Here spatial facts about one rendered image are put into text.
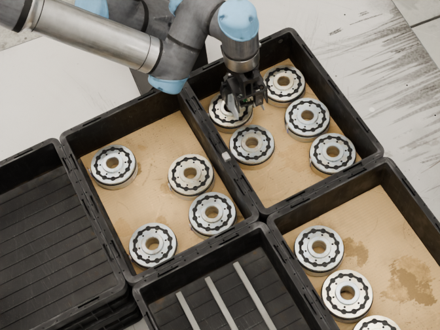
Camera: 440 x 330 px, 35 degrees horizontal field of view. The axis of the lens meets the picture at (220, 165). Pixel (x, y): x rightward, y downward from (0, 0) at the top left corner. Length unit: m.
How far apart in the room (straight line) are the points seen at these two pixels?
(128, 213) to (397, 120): 0.72
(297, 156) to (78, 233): 0.52
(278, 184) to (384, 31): 0.61
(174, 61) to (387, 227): 0.57
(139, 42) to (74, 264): 0.50
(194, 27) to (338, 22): 0.67
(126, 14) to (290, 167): 0.52
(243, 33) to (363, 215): 0.48
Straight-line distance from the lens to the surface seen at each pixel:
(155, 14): 1.73
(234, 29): 1.35
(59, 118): 1.91
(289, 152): 1.61
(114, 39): 1.39
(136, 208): 1.58
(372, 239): 1.53
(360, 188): 1.55
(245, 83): 1.46
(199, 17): 1.41
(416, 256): 1.53
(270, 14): 2.02
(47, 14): 1.35
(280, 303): 1.47
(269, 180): 1.58
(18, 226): 1.64
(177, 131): 1.66
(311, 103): 1.65
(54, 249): 1.59
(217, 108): 1.64
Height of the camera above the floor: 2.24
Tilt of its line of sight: 61 degrees down
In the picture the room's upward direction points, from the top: 9 degrees counter-clockwise
